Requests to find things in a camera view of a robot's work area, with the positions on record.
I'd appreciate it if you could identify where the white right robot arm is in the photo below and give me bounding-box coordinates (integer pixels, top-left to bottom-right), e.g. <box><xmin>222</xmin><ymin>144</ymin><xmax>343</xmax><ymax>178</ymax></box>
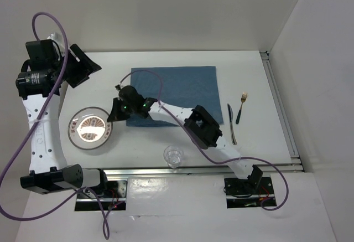
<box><xmin>107</xmin><ymin>84</ymin><xmax>263</xmax><ymax>193</ymax></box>

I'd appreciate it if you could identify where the aluminium right side rail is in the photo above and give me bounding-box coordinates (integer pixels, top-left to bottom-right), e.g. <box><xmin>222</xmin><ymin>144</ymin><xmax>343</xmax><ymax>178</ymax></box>
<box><xmin>259</xmin><ymin>52</ymin><xmax>304</xmax><ymax>171</ymax></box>

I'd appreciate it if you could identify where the aluminium rail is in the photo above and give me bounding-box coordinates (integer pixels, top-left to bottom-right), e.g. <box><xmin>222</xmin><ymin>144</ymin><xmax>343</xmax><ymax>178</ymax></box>
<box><xmin>259</xmin><ymin>52</ymin><xmax>304</xmax><ymax>171</ymax></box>
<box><xmin>103</xmin><ymin>156</ymin><xmax>304</xmax><ymax>178</ymax></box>

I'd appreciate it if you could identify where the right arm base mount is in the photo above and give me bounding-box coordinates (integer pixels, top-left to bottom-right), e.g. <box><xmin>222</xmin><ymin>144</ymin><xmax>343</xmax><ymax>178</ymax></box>
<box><xmin>223</xmin><ymin>176</ymin><xmax>277</xmax><ymax>209</ymax></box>

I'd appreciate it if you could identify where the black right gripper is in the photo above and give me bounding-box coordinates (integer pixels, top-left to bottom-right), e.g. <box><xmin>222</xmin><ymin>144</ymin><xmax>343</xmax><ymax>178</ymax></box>
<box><xmin>108</xmin><ymin>96</ymin><xmax>137</xmax><ymax>121</ymax></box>

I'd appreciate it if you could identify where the gold fork dark handle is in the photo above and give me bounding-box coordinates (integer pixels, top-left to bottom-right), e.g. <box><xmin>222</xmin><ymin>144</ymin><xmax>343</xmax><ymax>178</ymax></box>
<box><xmin>235</xmin><ymin>92</ymin><xmax>248</xmax><ymax>125</ymax></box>

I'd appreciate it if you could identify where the dark handled knife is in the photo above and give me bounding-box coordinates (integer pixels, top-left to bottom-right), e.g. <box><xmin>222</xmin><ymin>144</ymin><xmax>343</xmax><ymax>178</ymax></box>
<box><xmin>227</xmin><ymin>104</ymin><xmax>237</xmax><ymax>145</ymax></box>

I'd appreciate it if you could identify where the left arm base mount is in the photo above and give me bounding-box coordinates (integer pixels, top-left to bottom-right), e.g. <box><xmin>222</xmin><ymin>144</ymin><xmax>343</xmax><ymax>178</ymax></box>
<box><xmin>75</xmin><ymin>178</ymin><xmax>128</xmax><ymax>212</ymax></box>

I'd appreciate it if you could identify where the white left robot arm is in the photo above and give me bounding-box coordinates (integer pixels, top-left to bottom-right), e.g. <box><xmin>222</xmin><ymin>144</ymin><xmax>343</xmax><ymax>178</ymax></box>
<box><xmin>15</xmin><ymin>33</ymin><xmax>109</xmax><ymax>197</ymax></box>

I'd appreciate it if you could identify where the blue cloth placemat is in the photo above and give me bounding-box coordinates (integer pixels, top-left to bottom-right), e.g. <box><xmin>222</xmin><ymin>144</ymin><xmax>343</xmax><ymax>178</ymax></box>
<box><xmin>131</xmin><ymin>66</ymin><xmax>223</xmax><ymax>124</ymax></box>

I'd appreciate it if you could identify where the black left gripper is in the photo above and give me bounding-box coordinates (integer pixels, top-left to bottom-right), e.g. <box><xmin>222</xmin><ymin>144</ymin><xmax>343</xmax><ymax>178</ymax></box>
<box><xmin>51</xmin><ymin>43</ymin><xmax>101</xmax><ymax>89</ymax></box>

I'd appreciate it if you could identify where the aluminium front rail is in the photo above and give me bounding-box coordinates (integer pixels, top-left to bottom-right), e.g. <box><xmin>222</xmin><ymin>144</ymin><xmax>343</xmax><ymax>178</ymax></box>
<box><xmin>103</xmin><ymin>156</ymin><xmax>304</xmax><ymax>178</ymax></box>

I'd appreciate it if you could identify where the clear plastic cup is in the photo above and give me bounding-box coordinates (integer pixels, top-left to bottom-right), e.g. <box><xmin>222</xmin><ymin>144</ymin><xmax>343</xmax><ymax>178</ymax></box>
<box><xmin>163</xmin><ymin>145</ymin><xmax>184</xmax><ymax>169</ymax></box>

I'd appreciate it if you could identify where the orange patterned plate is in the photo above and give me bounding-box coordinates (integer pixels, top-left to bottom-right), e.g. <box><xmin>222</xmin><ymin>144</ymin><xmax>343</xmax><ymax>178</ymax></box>
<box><xmin>67</xmin><ymin>106</ymin><xmax>113</xmax><ymax>151</ymax></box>

